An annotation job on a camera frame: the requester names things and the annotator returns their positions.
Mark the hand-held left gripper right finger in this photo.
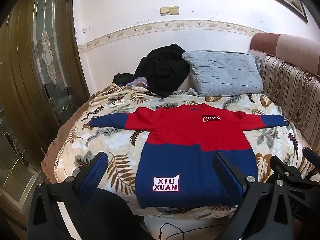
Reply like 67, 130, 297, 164
212, 151, 294, 240

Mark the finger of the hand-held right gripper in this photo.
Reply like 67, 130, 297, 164
303, 147, 320, 162
269, 155, 304, 189

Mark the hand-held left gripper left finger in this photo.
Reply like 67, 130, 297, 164
27, 151, 110, 240

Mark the red and blue sweater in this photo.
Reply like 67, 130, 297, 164
89, 103, 289, 209

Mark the leaf print blanket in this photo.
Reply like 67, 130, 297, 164
54, 84, 314, 217

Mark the brown lace-edged bedspread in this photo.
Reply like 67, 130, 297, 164
41, 94, 100, 184

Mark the small dark cloth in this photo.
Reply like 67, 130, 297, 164
112, 73, 135, 85

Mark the purple cloth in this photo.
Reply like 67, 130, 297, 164
126, 78, 150, 88

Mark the grey-blue quilted pillow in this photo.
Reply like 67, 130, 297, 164
182, 50, 263, 97

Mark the brown and pink sofa backrest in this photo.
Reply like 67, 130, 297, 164
250, 32, 320, 77

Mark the black garment pile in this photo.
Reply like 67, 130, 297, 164
134, 43, 190, 98

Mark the wooden door with glass panel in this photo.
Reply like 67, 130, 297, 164
0, 0, 91, 230

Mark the black cable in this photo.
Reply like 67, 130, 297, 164
159, 222, 187, 240

